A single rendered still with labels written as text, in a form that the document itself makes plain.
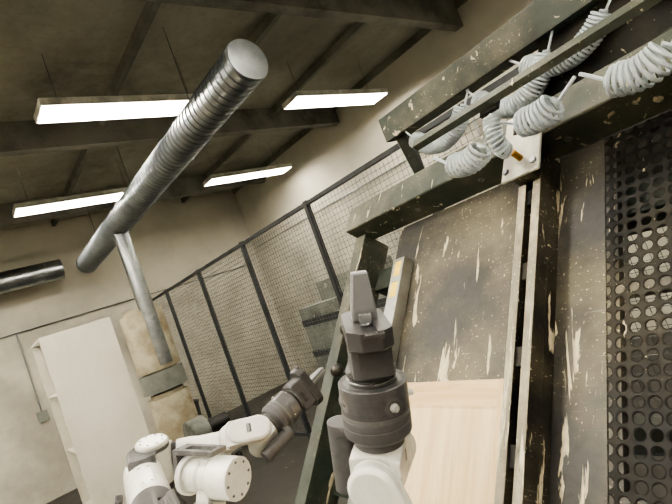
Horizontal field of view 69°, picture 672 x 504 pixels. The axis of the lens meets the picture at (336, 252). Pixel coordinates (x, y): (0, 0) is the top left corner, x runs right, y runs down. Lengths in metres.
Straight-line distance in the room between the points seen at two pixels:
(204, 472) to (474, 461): 0.55
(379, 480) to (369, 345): 0.17
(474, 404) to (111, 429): 4.07
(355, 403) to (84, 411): 4.32
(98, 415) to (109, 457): 0.37
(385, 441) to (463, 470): 0.53
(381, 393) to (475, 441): 0.55
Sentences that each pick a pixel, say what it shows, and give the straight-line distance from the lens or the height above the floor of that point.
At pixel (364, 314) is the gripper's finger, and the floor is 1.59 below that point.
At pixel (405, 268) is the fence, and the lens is 1.49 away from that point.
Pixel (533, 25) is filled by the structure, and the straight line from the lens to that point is 1.66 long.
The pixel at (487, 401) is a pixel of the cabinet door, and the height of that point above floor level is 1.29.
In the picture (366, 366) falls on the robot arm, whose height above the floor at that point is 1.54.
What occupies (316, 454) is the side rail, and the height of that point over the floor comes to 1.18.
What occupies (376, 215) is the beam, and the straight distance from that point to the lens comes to 1.62.
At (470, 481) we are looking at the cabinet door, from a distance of 1.12.
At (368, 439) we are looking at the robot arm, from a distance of 0.63.
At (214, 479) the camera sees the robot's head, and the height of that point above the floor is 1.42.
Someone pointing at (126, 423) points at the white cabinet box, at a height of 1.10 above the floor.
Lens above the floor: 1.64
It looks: 3 degrees up
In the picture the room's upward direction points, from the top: 20 degrees counter-clockwise
